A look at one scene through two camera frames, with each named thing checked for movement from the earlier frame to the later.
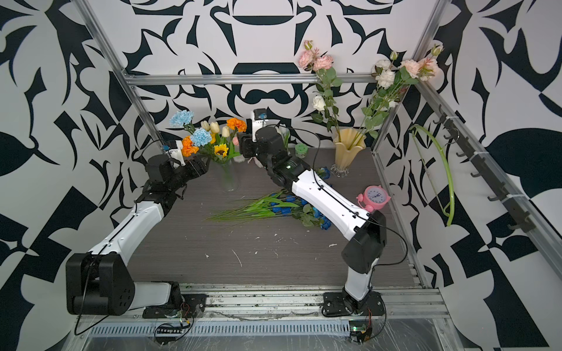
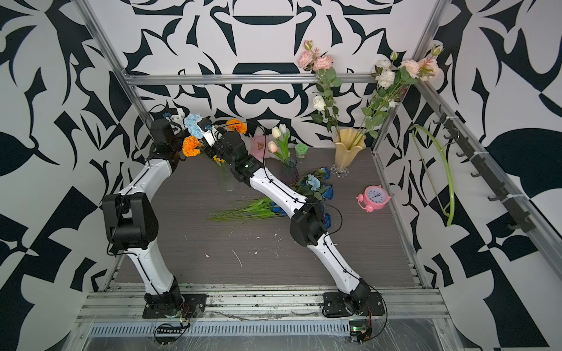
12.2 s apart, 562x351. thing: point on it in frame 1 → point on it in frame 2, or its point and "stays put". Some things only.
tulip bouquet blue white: [285, 132] stays put
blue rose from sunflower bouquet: [327, 173] stays put
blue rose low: [326, 223] stays put
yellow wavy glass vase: [348, 142] stays put
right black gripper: [247, 144] → [208, 149]
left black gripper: [196, 161] → [186, 131]
